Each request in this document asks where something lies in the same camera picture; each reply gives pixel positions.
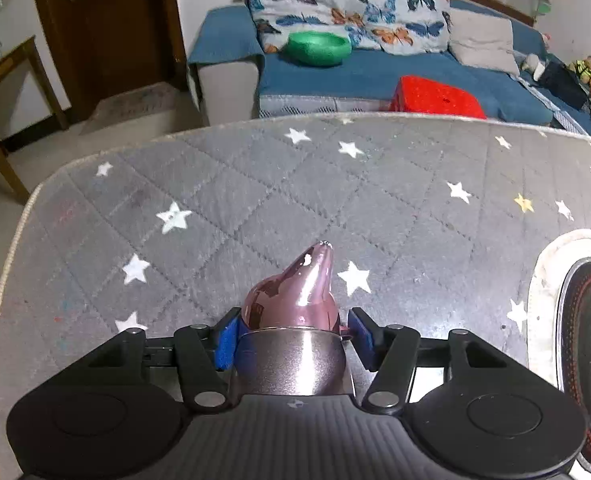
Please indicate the pink metallic cat-ear container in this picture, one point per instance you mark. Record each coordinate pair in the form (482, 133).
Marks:
(295, 300)

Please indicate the white plush toy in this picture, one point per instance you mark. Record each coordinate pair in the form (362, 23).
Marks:
(531, 63)

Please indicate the green plastic basin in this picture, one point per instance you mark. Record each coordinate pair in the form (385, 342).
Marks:
(318, 49)

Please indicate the butterfly-print cushion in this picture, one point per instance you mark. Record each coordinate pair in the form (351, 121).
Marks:
(325, 5)

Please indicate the black bag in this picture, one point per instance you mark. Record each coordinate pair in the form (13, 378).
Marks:
(560, 82)

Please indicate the grey pillow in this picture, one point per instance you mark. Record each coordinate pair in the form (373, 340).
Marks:
(480, 40)

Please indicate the red plastic stool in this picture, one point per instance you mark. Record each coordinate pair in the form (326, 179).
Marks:
(435, 97)

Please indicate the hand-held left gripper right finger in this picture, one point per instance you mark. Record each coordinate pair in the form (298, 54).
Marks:
(360, 335)

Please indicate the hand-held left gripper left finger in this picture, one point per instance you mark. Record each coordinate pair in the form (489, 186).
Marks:
(228, 342)

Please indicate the blue sofa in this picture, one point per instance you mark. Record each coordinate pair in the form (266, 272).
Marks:
(355, 80)

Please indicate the grey doormat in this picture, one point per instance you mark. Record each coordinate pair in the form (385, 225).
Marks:
(130, 107)

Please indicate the black round induction cooker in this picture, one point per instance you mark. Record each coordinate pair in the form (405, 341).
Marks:
(590, 320)

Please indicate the brown wooden door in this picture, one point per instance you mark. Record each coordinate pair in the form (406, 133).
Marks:
(120, 30)

